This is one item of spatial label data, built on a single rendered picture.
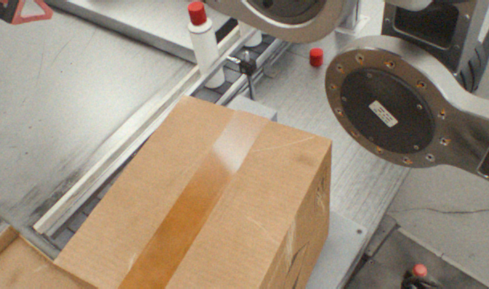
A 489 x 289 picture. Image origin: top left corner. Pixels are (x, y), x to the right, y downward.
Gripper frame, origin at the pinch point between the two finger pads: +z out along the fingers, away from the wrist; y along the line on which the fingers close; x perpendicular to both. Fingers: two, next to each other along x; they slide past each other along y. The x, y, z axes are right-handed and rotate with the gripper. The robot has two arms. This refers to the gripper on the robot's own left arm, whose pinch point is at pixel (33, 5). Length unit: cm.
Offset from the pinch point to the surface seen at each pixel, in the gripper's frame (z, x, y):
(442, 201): 144, 10, -58
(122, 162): 12.4, 18.9, -22.3
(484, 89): 186, -41, -46
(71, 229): 10.0, 34.8, -19.3
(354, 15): 63, -29, -27
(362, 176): 43, 4, -54
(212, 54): 29.9, -5.2, -17.2
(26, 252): 7.9, 44.4, -12.2
